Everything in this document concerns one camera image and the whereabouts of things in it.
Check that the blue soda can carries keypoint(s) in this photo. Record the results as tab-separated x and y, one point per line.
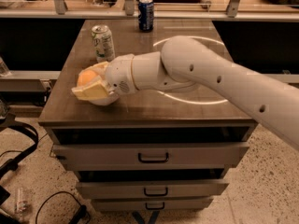
146	15

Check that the grey drawer cabinet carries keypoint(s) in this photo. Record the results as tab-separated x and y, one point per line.
147	117

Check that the clear plastic bottle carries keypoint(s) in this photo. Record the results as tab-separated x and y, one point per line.
20	201

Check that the green white soda can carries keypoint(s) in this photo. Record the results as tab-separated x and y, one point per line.
103	43

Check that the black chair base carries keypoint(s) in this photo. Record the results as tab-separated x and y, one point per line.
24	135

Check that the middle grey drawer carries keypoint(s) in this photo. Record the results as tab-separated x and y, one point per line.
151	189

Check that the top grey drawer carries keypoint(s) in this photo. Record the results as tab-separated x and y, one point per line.
134	157

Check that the bottom grey drawer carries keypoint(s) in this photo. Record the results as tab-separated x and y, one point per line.
155	204

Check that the grey drawer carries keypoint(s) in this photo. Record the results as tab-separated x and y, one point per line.
155	204
134	157
151	189

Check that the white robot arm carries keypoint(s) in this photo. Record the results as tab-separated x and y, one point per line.
183	64

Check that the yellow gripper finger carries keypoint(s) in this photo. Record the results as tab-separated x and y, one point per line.
96	88
99	68

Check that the orange fruit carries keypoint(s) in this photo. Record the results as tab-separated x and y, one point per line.
86	76

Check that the white bowl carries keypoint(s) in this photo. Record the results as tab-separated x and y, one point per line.
103	101

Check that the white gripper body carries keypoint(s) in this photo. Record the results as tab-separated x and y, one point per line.
120	75

